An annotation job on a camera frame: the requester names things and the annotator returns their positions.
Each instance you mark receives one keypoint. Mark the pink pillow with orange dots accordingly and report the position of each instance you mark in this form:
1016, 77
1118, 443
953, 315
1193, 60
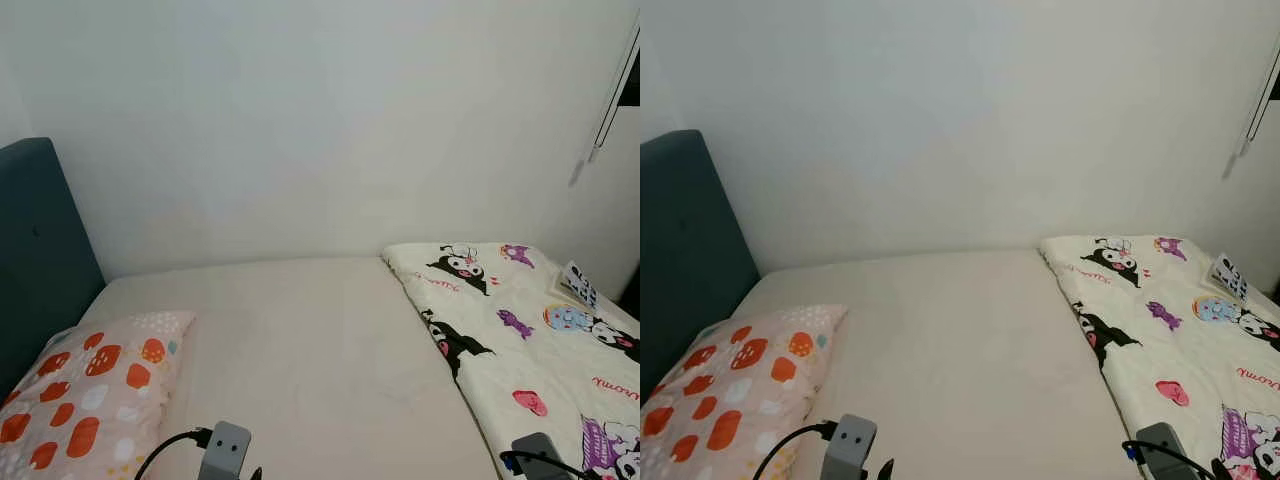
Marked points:
90, 400
740, 400

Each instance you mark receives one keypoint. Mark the teal upholstered bed frame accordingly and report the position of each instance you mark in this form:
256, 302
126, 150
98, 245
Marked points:
690, 250
40, 250

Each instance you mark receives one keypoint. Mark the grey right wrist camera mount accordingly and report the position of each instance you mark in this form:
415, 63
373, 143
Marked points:
540, 460
1162, 452

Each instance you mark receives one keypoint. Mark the white cartoon print blanket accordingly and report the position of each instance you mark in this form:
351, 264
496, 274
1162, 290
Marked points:
520, 360
1180, 350

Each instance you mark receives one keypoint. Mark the beige mattress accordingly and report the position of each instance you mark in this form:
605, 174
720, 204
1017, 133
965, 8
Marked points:
320, 350
960, 350

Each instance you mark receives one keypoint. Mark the white window blind wand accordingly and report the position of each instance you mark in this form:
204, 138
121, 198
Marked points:
612, 100
1258, 100

